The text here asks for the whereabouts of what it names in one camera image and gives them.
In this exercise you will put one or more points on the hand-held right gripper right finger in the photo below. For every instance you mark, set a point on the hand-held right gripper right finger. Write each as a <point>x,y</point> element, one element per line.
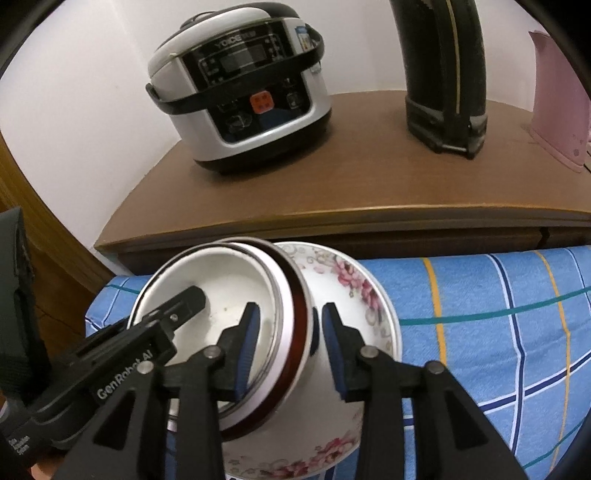
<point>334,360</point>

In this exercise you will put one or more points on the blue checked tablecloth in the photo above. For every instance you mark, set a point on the blue checked tablecloth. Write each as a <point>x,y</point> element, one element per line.
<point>485,346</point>

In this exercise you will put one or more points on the wooden cabinet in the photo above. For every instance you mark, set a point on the wooden cabinet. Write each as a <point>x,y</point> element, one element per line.
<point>346,194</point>

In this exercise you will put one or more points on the brown wooden panel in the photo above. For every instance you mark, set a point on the brown wooden panel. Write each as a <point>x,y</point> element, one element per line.
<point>60,258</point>

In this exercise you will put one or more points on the black thermos flask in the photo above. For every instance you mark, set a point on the black thermos flask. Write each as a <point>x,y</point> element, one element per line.
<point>438,69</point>

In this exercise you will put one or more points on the pink floral plate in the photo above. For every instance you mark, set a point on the pink floral plate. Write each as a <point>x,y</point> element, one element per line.
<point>360,286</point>

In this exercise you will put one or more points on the white enamel bowl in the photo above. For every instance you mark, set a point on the white enamel bowl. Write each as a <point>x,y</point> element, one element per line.
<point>221,286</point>

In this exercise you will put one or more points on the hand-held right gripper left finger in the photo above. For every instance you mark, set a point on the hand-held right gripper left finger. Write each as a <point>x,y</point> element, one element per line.
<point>247,360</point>

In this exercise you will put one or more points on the pink electric kettle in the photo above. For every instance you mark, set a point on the pink electric kettle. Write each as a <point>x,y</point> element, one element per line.
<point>558,115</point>

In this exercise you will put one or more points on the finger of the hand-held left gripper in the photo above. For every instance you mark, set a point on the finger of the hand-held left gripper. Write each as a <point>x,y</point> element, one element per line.
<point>184,304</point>

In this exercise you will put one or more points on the silver black rice cooker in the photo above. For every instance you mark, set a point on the silver black rice cooker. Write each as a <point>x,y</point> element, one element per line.
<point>240,92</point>

